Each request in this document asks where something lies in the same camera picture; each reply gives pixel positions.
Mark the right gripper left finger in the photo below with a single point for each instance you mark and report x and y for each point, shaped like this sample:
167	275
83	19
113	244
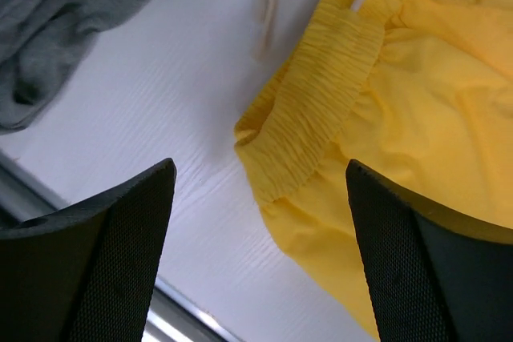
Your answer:
87	272

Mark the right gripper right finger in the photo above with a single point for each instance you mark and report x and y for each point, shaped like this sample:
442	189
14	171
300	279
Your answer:
433	273

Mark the yellow shorts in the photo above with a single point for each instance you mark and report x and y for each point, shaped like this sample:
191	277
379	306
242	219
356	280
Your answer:
418	90

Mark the grey shorts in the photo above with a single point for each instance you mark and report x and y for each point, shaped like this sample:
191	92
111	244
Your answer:
42	43

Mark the aluminium rail frame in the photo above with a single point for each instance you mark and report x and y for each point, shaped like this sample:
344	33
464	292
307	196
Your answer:
171	316

